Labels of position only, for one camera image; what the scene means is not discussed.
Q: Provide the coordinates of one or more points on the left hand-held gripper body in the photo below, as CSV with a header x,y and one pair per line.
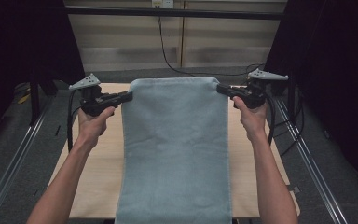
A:
x,y
90,102

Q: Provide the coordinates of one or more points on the light blue towel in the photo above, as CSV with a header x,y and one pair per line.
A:
x,y
175,149

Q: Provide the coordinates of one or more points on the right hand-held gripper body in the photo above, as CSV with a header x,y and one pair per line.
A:
x,y
253,96

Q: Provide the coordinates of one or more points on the white wall socket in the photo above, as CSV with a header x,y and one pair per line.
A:
x,y
163,3

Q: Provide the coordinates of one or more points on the yellow floor object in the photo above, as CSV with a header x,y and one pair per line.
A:
x,y
23,99

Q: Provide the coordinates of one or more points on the person's right hand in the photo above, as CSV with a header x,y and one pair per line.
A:
x,y
254,121

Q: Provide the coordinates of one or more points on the black horizontal frame bar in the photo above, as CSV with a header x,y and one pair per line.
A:
x,y
167,12

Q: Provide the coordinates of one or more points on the grey tape piece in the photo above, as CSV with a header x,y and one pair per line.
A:
x,y
295,189

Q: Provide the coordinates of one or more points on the black metal stand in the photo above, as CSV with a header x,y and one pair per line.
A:
x,y
290,99
34,99

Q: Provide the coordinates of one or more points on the dark curtain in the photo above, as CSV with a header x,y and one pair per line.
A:
x,y
21,40
335,77

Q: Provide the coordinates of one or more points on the person's left hand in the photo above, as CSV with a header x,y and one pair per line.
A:
x,y
91,127

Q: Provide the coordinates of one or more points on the metal floor rail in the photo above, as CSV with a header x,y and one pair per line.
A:
x,y
310,161
15,161

